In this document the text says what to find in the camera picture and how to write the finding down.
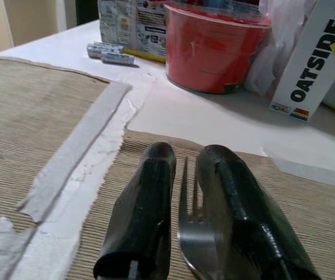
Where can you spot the white plastic bag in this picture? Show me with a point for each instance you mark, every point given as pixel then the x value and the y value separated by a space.
pixel 275 43

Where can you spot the silver metal fork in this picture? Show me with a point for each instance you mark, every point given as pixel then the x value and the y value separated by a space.
pixel 196 242

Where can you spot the white Oatside drink carton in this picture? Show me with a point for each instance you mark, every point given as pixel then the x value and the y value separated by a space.
pixel 307 73

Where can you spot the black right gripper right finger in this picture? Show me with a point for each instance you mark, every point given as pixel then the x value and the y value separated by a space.
pixel 243 218

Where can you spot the white battery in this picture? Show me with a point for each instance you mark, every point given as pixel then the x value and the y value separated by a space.
pixel 106 48
pixel 118 59

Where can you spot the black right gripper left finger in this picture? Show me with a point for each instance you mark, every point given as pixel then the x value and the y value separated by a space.
pixel 138 218

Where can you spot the cream kitchen cabinet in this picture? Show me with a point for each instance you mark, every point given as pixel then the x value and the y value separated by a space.
pixel 33 17

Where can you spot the red instant noodle bowl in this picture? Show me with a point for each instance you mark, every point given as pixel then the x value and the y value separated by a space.
pixel 214 52

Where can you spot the instant noodle multipack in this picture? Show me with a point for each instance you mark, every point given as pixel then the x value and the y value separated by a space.
pixel 118 23

